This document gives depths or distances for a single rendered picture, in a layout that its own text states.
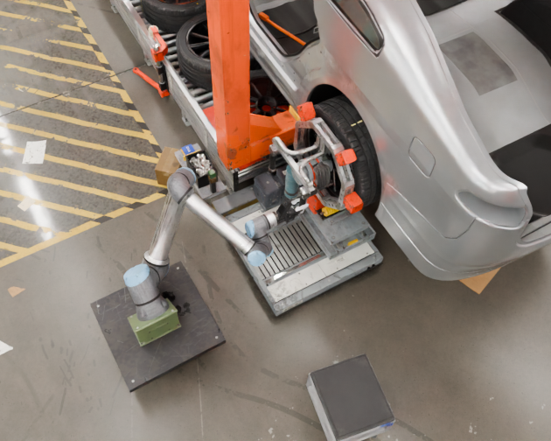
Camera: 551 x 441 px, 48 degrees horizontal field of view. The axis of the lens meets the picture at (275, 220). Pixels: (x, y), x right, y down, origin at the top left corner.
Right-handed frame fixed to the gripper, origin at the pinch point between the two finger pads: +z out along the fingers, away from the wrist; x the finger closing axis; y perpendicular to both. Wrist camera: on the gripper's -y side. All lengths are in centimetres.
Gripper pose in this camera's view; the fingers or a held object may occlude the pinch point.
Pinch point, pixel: (304, 201)
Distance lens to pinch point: 345.2
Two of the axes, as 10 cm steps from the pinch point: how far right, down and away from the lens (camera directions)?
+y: -0.3, 5.4, 8.4
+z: 8.7, -4.0, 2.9
